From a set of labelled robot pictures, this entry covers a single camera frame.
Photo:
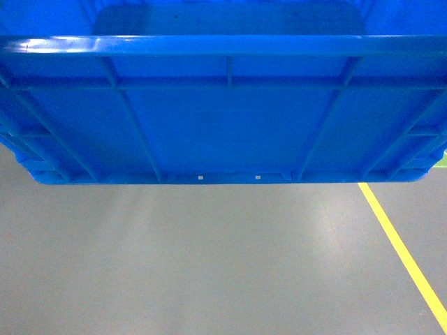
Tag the large blue plastic crate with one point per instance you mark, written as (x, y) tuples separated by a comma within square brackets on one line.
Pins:
[(223, 92)]

